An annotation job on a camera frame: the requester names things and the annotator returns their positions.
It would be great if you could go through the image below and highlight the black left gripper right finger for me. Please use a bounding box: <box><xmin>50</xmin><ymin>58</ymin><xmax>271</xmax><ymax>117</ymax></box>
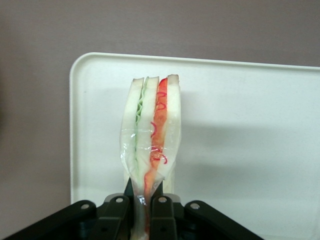
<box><xmin>149</xmin><ymin>179</ymin><xmax>265</xmax><ymax>240</ymax></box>

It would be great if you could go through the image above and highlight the cream rectangular tray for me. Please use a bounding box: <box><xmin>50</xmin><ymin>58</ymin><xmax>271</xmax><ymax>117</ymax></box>
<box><xmin>69</xmin><ymin>51</ymin><xmax>320</xmax><ymax>240</ymax></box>

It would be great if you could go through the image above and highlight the triangle sandwich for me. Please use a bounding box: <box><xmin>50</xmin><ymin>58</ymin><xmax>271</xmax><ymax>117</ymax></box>
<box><xmin>119</xmin><ymin>73</ymin><xmax>182</xmax><ymax>240</ymax></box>

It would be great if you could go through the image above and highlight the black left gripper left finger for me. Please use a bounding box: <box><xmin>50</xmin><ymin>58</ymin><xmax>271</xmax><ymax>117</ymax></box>
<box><xmin>0</xmin><ymin>178</ymin><xmax>135</xmax><ymax>240</ymax></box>

